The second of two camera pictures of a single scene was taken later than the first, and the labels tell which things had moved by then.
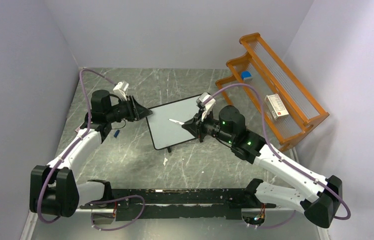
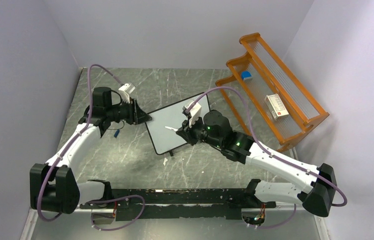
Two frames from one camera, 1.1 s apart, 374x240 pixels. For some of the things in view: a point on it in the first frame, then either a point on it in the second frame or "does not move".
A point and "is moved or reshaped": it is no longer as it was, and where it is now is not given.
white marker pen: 176,121 to 176,130
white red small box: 276,106 does not move
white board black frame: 165,133 is moved or reshaped
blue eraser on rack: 246,75 does not move
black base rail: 144,203 does not move
